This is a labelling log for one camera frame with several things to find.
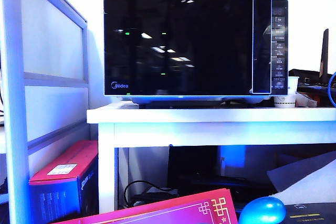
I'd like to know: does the white orange small packet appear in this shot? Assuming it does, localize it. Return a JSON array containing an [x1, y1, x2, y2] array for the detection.
[[296, 91, 320, 108]]

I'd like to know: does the grey foam sheet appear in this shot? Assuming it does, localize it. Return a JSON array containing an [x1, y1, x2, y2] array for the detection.
[[266, 150, 336, 205]]

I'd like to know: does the red gift box gold pattern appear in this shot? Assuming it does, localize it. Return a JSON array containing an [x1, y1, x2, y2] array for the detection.
[[51, 188, 239, 224]]

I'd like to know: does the blue cable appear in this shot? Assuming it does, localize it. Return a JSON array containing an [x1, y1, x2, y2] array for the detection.
[[327, 71, 336, 108]]

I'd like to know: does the white side table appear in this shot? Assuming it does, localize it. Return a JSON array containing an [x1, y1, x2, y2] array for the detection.
[[86, 102, 336, 214]]

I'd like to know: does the black cable loop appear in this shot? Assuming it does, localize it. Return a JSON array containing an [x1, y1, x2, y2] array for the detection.
[[123, 180, 179, 208]]

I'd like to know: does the black box with gold print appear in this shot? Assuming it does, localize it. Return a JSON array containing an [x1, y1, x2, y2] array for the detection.
[[283, 202, 336, 224]]

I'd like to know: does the black Midea microwave oven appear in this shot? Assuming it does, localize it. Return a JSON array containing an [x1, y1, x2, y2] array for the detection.
[[115, 0, 289, 109]]

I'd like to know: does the black router with antennas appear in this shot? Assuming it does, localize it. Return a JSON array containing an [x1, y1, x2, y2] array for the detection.
[[288, 28, 336, 96]]

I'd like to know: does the black glass microwave door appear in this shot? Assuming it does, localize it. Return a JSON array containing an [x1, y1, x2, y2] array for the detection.
[[103, 0, 273, 97]]

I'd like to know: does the red and blue carton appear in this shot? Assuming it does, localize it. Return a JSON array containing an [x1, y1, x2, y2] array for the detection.
[[28, 140, 99, 223]]

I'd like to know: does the grey framed office partition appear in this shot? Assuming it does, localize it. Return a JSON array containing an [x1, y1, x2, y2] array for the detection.
[[0, 0, 91, 224]]

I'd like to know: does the white paper cup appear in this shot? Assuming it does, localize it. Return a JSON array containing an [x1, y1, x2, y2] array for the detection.
[[274, 76, 300, 109]]

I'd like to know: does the glossy egg-shaped object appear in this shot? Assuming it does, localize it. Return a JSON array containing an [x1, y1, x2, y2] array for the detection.
[[238, 196, 287, 224]]

